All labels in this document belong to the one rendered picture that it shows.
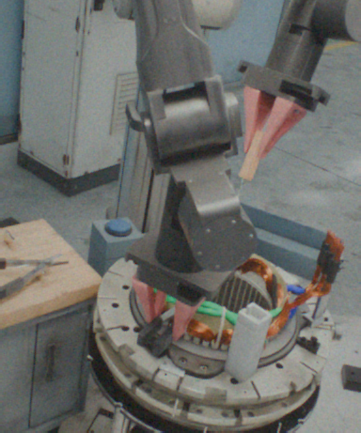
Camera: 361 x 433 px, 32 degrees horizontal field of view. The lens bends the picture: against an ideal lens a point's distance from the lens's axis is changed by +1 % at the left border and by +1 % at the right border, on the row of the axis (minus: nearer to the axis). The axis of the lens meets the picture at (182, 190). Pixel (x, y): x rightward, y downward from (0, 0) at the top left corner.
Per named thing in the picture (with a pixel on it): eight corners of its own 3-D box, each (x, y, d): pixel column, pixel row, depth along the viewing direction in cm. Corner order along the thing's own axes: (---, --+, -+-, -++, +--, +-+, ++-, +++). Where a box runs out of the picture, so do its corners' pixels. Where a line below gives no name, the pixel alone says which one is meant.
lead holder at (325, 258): (330, 286, 78) (337, 263, 76) (304, 268, 80) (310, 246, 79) (346, 275, 80) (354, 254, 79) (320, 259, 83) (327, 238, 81)
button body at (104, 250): (126, 347, 121) (144, 237, 110) (92, 355, 118) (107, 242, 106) (111, 323, 126) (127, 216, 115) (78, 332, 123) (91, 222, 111)
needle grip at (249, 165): (248, 180, 75) (267, 133, 74) (236, 175, 76) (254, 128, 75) (253, 180, 76) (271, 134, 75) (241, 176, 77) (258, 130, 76)
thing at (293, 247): (305, 355, 128) (345, 239, 115) (291, 390, 119) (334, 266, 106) (194, 309, 135) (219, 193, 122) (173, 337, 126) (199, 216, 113)
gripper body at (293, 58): (312, 101, 69) (339, 38, 68) (232, 73, 74) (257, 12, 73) (325, 110, 75) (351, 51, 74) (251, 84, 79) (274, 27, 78)
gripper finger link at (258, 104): (274, 166, 71) (307, 87, 70) (220, 143, 74) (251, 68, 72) (290, 170, 77) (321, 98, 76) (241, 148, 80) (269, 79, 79)
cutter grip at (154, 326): (142, 347, 66) (144, 336, 65) (135, 345, 67) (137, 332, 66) (161, 329, 69) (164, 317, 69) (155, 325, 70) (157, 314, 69)
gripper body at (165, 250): (208, 307, 61) (224, 244, 58) (120, 265, 65) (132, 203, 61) (234, 278, 66) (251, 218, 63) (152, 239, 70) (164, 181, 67)
